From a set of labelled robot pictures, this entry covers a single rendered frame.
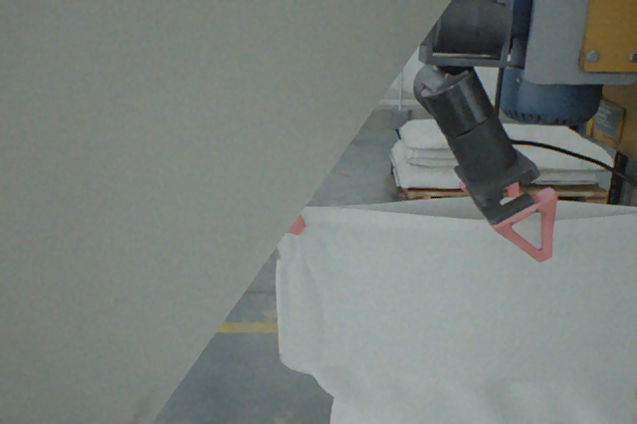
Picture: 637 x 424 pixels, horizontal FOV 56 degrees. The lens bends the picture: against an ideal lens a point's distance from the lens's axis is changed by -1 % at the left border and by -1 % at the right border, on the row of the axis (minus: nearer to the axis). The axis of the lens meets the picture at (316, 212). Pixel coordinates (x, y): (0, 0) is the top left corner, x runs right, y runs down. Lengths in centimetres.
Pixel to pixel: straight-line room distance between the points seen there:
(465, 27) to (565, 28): 33
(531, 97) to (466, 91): 36
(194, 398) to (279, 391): 28
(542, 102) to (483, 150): 34
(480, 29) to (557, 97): 37
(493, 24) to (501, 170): 14
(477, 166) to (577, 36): 34
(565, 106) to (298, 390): 144
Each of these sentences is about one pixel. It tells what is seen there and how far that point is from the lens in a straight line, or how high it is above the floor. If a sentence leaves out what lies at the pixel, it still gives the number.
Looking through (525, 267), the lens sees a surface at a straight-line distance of 68.
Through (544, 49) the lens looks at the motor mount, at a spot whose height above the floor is 120.
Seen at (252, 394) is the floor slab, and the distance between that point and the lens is 210.
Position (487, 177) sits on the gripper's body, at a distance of 63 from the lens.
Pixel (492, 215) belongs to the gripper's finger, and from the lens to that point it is 61.
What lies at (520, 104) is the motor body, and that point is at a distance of 96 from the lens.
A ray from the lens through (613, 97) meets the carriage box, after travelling 113.
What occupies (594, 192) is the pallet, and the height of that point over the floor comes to 14.
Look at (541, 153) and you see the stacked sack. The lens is 370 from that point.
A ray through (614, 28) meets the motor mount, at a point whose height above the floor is 123.
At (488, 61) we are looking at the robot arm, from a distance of 61.
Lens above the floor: 128
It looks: 21 degrees down
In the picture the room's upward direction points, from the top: straight up
